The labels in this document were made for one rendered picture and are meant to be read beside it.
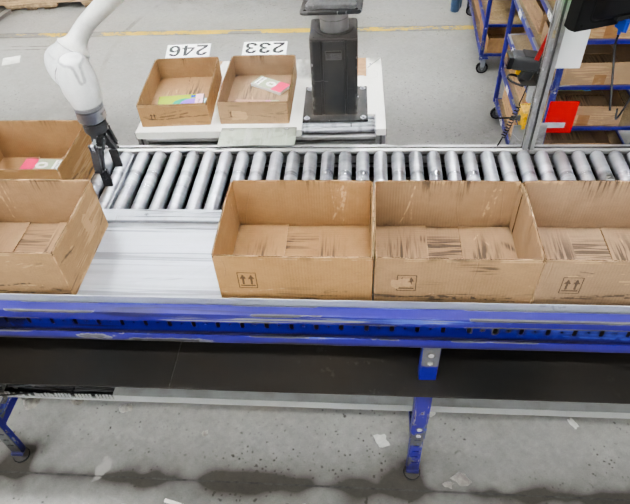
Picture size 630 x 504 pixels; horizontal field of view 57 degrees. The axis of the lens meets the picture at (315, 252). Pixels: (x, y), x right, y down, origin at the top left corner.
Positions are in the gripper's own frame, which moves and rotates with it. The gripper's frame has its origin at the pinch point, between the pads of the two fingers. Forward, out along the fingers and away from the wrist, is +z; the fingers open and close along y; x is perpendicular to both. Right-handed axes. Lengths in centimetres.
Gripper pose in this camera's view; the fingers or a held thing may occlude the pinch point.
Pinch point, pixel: (112, 170)
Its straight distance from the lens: 211.9
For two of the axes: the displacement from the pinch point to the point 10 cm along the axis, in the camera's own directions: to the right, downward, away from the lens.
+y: 0.7, -7.1, 7.0
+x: -10.0, -0.1, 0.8
